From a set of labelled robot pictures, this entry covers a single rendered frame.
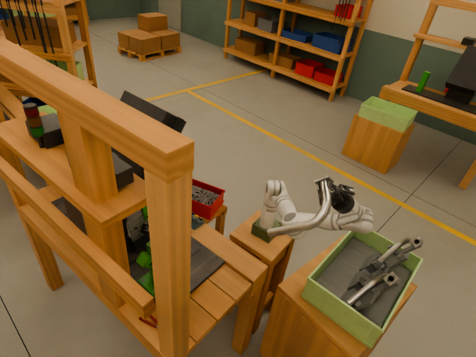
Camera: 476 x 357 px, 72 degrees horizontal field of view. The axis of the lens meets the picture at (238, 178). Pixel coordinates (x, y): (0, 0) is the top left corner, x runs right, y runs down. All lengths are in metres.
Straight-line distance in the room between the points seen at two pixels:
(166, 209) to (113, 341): 1.91
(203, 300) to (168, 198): 0.98
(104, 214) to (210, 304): 0.77
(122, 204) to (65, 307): 1.78
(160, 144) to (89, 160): 0.41
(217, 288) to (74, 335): 1.31
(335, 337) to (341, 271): 0.39
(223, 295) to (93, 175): 0.93
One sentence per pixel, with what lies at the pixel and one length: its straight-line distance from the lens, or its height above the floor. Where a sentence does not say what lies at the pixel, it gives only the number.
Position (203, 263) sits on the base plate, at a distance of 1.85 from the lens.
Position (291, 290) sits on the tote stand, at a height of 0.79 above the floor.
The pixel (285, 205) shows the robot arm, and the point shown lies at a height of 1.31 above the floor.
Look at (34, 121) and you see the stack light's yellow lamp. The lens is 1.56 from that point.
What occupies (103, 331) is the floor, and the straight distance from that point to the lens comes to 2.74.
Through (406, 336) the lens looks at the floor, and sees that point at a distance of 3.10.
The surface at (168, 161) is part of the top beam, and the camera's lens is 0.77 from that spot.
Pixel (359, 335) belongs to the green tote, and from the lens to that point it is 1.89.
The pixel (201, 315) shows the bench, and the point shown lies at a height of 0.88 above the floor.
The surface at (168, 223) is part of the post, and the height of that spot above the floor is 1.71.
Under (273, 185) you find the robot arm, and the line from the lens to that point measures 1.84.
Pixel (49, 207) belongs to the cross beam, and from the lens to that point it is 1.73.
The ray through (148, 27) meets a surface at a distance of 8.25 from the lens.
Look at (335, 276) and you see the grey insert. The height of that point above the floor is 0.85.
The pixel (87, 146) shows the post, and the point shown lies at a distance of 1.13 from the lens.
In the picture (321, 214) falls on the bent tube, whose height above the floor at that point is 1.67.
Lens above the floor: 2.35
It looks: 36 degrees down
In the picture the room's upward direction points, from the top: 7 degrees clockwise
